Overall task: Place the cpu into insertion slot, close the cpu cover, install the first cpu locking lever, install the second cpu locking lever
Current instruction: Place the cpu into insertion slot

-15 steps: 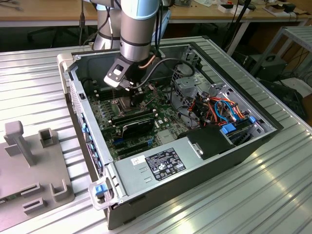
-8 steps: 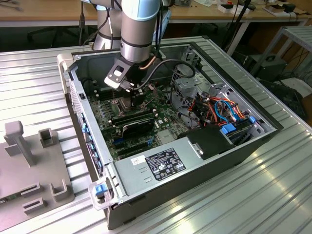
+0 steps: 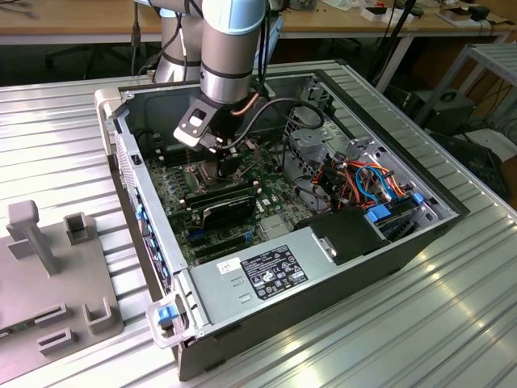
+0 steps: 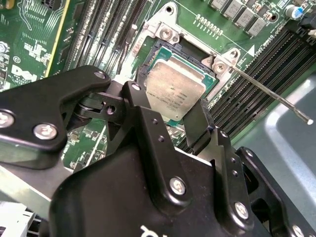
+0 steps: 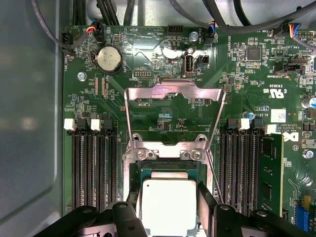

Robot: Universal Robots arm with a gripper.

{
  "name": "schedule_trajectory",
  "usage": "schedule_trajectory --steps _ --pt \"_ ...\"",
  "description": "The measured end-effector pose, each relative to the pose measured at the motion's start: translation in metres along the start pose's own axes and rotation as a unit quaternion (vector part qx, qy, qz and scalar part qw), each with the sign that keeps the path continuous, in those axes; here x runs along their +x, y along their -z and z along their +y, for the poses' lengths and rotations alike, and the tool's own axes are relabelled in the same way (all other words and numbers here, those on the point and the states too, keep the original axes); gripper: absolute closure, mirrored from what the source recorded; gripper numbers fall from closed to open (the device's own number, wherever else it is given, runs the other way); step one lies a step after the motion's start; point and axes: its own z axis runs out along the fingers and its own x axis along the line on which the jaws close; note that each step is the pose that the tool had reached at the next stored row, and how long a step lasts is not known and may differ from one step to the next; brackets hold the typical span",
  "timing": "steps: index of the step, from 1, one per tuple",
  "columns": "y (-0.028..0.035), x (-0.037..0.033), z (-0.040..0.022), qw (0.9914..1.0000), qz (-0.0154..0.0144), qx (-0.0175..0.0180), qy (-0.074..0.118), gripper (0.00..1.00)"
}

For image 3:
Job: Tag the silver CPU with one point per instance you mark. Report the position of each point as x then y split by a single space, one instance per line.
208 174

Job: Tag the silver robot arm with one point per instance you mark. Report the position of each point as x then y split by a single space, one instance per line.
230 60

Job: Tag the blue expansion slot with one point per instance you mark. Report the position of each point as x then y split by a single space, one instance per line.
196 233

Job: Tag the black RAM stick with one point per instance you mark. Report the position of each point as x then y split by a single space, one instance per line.
218 193
171 153
226 198

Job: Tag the green motherboard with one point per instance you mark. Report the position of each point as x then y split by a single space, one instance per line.
266 190

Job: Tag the metal drive cage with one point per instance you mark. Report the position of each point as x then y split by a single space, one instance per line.
307 151

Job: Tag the black graphics card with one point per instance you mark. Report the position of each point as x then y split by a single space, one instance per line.
230 212

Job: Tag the black office chair base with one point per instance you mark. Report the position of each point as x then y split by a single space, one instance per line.
95 50

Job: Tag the black plastic shroud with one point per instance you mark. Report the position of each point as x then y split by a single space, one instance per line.
347 236

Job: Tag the grey power supply unit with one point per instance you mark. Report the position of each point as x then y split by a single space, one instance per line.
226 295

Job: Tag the hard disk in blue carrier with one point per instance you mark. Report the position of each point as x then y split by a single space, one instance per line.
379 213

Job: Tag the white box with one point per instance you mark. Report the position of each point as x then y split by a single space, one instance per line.
398 17

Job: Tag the blue case latch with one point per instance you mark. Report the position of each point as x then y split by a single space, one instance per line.
167 315

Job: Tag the grey open PC case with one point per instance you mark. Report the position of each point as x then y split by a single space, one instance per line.
282 323

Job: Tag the black equipment box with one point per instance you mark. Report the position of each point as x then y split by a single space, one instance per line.
452 115

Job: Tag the grey parts rack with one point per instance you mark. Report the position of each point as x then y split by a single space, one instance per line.
48 291

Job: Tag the small black desk item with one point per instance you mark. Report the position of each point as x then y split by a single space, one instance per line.
481 13

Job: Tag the green RAM stick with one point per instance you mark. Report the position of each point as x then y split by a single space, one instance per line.
16 328

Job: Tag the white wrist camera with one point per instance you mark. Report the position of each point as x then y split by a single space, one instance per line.
187 137

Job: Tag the grey metal frame table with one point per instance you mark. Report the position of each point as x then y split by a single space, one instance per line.
498 60

